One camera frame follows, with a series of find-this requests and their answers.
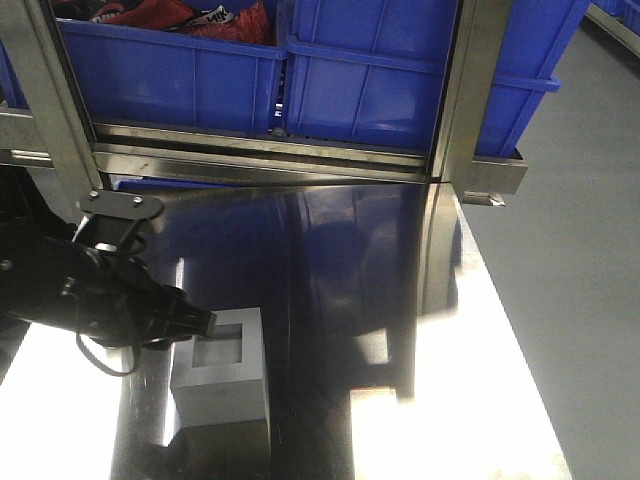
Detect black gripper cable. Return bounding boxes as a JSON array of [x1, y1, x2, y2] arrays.
[[74, 332, 141, 376]]

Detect red snack bags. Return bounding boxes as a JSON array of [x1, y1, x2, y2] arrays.
[[51, 0, 275, 45]]

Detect stainless steel shelf rack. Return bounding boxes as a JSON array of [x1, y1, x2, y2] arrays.
[[1, 1, 512, 205]]

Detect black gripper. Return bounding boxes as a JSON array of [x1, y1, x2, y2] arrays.
[[1, 234, 216, 347]]

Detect blue bin with red bags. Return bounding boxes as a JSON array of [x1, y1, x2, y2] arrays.
[[58, 1, 287, 134]]

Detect blue bin shelf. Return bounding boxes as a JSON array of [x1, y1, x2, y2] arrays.
[[284, 1, 458, 151], [476, 1, 589, 157]]

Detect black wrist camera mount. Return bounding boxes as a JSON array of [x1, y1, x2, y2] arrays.
[[73, 190, 164, 256]]

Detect blue bin middle shelf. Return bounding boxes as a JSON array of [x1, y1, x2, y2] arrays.
[[284, 1, 458, 151]]

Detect blue bin right shelf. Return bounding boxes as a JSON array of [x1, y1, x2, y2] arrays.
[[476, 1, 589, 157]]

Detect gray hollow cube base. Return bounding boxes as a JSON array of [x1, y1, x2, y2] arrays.
[[170, 307, 269, 427]]

